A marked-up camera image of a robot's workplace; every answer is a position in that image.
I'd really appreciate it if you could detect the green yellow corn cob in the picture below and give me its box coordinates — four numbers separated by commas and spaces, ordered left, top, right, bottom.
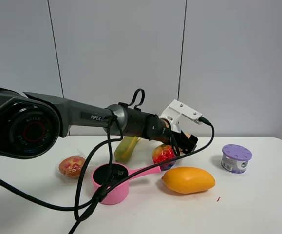
114, 136, 140, 164

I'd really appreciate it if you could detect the wrapped red topped muffin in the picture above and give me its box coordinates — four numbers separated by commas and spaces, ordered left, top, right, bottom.
55, 150, 88, 181

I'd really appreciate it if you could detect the yellow mango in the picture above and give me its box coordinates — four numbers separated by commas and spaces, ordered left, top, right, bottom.
162, 167, 216, 194

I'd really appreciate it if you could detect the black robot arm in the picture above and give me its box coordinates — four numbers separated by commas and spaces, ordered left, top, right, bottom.
0, 87, 198, 159

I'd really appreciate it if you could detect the pink toy saucepan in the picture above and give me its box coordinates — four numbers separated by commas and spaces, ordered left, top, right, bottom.
91, 163, 161, 205

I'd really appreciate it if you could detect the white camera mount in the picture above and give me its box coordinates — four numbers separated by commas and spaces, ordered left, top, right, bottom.
159, 100, 203, 133

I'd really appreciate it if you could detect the purple lid air freshener can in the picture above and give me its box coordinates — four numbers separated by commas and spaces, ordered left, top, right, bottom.
221, 144, 252, 174

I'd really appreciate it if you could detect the black cable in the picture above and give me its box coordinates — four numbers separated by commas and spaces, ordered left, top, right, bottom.
0, 89, 215, 234

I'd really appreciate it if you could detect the red rainbow apple ball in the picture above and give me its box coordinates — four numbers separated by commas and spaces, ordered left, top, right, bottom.
152, 144, 176, 171

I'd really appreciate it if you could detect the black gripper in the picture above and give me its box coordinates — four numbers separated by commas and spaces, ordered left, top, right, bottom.
160, 118, 198, 154

